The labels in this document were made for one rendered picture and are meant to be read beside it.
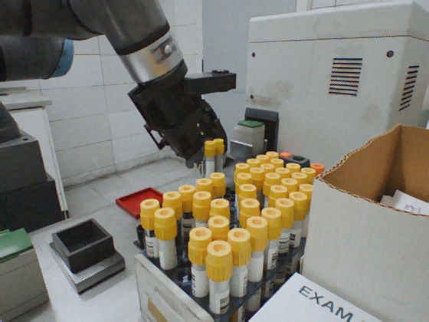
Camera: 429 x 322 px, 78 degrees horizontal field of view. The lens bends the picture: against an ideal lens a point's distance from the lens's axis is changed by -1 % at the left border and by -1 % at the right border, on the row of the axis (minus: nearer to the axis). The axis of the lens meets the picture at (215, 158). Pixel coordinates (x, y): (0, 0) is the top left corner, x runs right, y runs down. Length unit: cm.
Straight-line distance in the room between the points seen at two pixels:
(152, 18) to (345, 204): 27
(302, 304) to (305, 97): 38
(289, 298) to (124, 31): 30
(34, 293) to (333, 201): 28
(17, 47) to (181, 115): 36
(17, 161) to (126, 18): 37
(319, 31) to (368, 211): 37
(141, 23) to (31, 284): 28
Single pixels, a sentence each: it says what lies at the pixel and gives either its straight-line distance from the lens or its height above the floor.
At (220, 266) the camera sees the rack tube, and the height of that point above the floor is 98.
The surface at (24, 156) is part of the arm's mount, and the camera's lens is 60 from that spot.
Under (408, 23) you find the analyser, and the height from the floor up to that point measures 115.
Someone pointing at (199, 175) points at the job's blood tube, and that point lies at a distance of 34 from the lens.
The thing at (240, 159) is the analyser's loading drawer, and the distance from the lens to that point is 53.
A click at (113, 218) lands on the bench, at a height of 88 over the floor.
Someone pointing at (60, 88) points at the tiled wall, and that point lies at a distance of 264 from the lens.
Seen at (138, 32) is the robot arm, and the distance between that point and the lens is 34.
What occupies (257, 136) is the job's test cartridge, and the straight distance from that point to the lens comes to 53.
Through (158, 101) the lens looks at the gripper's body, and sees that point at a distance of 37.
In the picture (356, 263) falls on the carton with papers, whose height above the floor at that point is 97.
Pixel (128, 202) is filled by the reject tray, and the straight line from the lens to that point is 48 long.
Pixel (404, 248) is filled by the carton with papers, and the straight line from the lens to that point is 19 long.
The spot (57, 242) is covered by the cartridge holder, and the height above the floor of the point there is 91.
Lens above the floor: 110
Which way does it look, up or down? 20 degrees down
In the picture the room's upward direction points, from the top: straight up
